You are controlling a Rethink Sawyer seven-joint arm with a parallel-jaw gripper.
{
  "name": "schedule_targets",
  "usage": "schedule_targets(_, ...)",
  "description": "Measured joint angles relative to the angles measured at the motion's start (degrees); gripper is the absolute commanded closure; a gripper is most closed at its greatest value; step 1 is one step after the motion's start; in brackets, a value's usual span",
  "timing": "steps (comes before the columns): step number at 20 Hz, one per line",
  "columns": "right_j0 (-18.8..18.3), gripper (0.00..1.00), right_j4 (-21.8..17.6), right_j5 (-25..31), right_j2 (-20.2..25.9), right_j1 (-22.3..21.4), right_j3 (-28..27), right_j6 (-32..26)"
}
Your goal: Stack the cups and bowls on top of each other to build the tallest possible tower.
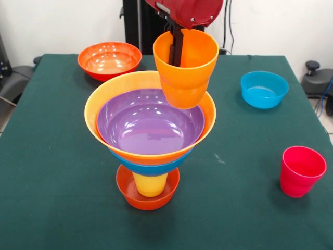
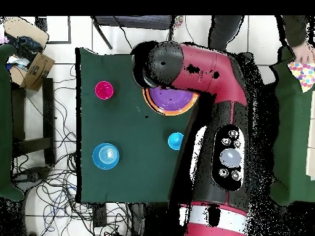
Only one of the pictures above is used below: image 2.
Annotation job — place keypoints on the multicoloured small toy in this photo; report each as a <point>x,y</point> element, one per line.
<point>179,21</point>

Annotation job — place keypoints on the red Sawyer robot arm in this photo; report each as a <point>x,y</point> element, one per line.
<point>209,71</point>

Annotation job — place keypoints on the pink cup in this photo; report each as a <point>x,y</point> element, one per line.
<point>104,90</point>

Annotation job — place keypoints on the small blue bowl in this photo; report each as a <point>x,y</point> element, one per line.
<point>105,156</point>

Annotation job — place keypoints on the cardboard box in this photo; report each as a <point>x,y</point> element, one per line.
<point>38,71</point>

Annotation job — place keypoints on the purple bowl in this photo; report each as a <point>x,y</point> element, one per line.
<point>172,100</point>

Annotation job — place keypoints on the black metal frame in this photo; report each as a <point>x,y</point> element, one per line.
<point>41,23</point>

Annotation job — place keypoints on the black power adapter box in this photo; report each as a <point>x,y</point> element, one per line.
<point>99,217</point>

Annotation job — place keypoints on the green cloth covered table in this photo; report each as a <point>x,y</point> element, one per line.
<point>5,123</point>
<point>292,123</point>

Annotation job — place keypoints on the black folding chair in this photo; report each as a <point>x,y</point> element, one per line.
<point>134,22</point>

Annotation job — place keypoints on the polka dot paper sheet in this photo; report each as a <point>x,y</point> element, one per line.
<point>305,76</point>

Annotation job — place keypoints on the blue cup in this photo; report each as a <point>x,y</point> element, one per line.
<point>175,142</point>

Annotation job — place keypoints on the large orange bowl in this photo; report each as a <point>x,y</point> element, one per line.
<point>172,113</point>

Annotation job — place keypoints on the person's hand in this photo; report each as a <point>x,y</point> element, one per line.
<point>305,52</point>

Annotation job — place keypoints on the grey black floor base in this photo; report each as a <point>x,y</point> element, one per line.
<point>29,175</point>

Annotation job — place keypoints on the black plastic bag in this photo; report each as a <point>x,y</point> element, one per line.
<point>28,46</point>

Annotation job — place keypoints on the person's forearm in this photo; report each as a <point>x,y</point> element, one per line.
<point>294,29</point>

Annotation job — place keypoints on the dark green tablecloth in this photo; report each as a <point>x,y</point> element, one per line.
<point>123,135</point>

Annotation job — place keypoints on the person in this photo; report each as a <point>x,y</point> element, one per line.
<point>225,32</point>

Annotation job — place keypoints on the black bench stand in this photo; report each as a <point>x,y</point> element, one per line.
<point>48,120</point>

